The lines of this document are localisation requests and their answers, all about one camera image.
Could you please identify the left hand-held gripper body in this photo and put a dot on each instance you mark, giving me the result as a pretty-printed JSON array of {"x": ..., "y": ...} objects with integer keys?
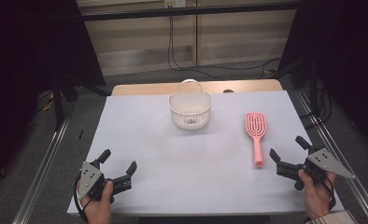
[{"x": 90, "y": 179}]

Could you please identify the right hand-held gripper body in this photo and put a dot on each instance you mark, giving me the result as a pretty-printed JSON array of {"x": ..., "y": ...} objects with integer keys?
[{"x": 323, "y": 161}]

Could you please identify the pink hairbrush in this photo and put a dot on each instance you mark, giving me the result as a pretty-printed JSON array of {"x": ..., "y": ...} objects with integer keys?
[{"x": 256, "y": 124}]

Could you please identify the white perforated plastic basket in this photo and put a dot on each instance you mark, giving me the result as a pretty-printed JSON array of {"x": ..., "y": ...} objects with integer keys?
[{"x": 190, "y": 107}]

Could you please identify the person's left hand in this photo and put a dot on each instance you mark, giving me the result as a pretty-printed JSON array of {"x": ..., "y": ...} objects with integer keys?
[{"x": 98, "y": 207}]

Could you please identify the person's right hand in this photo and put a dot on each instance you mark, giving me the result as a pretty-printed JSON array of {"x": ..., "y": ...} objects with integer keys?
[{"x": 316, "y": 199}]

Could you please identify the small black stick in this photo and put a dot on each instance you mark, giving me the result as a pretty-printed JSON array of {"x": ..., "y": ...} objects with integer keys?
[{"x": 80, "y": 134}]

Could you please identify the white table cover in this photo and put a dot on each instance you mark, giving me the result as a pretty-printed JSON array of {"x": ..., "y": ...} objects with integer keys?
[{"x": 185, "y": 161}]

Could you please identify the black metal stand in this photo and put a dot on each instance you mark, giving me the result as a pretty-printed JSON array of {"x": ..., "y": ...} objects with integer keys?
[{"x": 58, "y": 105}]

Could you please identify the dark round table grommet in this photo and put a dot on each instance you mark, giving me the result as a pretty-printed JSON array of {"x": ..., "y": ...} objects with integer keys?
[{"x": 228, "y": 91}]

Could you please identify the black curtain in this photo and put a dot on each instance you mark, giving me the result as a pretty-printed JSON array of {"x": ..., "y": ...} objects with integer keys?
[
  {"x": 344, "y": 46},
  {"x": 23, "y": 62}
]

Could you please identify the black horizontal metal bar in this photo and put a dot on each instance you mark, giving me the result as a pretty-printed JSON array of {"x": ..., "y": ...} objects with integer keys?
[{"x": 185, "y": 11}]

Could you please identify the aluminium floor rail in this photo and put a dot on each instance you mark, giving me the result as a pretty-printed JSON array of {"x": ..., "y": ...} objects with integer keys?
[
  {"x": 344, "y": 161},
  {"x": 45, "y": 168}
]

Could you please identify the white wall power outlet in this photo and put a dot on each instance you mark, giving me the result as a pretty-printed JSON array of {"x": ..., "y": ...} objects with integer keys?
[{"x": 174, "y": 3}]

